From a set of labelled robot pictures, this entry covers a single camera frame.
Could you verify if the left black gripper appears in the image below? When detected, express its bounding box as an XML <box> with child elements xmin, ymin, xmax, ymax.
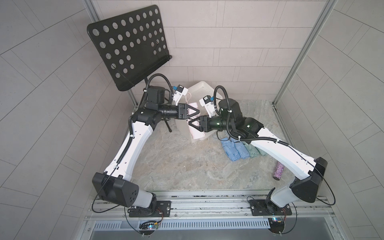
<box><xmin>156</xmin><ymin>104</ymin><xmax>198</xmax><ymax>121</ymax></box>

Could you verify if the white three-drawer cabinet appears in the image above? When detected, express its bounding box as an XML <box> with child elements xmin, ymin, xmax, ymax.
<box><xmin>175</xmin><ymin>80</ymin><xmax>224</xmax><ymax>144</ymax></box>

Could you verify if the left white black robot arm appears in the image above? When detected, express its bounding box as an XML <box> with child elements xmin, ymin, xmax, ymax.
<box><xmin>92</xmin><ymin>104</ymin><xmax>200</xmax><ymax>209</ymax></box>

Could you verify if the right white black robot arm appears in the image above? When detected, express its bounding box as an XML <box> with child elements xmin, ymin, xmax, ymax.
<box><xmin>189</xmin><ymin>99</ymin><xmax>328</xmax><ymax>208</ymax></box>

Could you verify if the blue folded umbrella left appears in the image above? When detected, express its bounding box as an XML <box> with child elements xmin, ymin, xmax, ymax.
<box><xmin>221</xmin><ymin>138</ymin><xmax>241</xmax><ymax>162</ymax></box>

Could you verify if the blue folded umbrella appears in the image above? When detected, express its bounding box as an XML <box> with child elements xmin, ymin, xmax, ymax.
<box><xmin>221</xmin><ymin>138</ymin><xmax>241</xmax><ymax>162</ymax></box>
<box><xmin>231</xmin><ymin>139</ymin><xmax>251</xmax><ymax>159</ymax></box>

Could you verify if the blue folded umbrella right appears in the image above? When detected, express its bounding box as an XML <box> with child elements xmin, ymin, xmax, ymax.
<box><xmin>231</xmin><ymin>139</ymin><xmax>251</xmax><ymax>159</ymax></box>

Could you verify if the green folded umbrella left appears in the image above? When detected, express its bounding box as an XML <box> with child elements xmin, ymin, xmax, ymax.
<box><xmin>243</xmin><ymin>142</ymin><xmax>260</xmax><ymax>158</ymax></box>

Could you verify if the green folded umbrella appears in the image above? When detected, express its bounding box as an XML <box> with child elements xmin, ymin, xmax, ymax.
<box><xmin>243</xmin><ymin>142</ymin><xmax>260</xmax><ymax>158</ymax></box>
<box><xmin>257</xmin><ymin>148</ymin><xmax>268</xmax><ymax>156</ymax></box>

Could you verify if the green folded umbrella right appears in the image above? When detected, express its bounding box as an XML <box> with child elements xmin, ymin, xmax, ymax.
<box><xmin>257</xmin><ymin>148</ymin><xmax>268</xmax><ymax>156</ymax></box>

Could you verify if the black perforated music stand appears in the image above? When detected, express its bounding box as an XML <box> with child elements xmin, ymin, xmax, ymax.
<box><xmin>86</xmin><ymin>4</ymin><xmax>173</xmax><ymax>133</ymax></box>

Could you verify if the purple glitter bottle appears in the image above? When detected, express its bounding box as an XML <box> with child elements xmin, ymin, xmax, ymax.
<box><xmin>273</xmin><ymin>162</ymin><xmax>285</xmax><ymax>181</ymax></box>

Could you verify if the left circuit board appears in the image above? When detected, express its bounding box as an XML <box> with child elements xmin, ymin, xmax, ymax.
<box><xmin>139</xmin><ymin>221</ymin><xmax>160</xmax><ymax>236</ymax></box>

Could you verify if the circuit board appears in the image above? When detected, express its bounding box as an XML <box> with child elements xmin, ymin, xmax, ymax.
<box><xmin>139</xmin><ymin>221</ymin><xmax>160</xmax><ymax>236</ymax></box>
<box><xmin>268</xmin><ymin>218</ymin><xmax>285</xmax><ymax>235</ymax></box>

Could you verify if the right circuit board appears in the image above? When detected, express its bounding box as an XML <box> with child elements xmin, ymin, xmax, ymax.
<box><xmin>268</xmin><ymin>218</ymin><xmax>285</xmax><ymax>235</ymax></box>

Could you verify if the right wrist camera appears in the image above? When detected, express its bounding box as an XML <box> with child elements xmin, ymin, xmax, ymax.
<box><xmin>199</xmin><ymin>95</ymin><xmax>216</xmax><ymax>118</ymax></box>

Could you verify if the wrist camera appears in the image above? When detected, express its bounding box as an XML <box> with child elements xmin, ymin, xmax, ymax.
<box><xmin>173</xmin><ymin>85</ymin><xmax>188</xmax><ymax>106</ymax></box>
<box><xmin>199</xmin><ymin>95</ymin><xmax>216</xmax><ymax>118</ymax></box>

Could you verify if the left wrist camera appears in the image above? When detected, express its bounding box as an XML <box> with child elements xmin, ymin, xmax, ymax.
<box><xmin>173</xmin><ymin>85</ymin><xmax>188</xmax><ymax>106</ymax></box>

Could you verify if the aluminium mounting rail frame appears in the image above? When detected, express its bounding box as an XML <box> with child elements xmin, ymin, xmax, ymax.
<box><xmin>75</xmin><ymin>190</ymin><xmax>347</xmax><ymax>240</ymax></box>

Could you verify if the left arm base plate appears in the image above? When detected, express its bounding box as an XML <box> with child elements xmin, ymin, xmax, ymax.
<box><xmin>128</xmin><ymin>201</ymin><xmax>172</xmax><ymax>218</ymax></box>

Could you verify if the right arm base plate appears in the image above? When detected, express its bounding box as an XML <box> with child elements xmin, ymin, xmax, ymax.
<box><xmin>247</xmin><ymin>199</ymin><xmax>292</xmax><ymax>217</ymax></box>

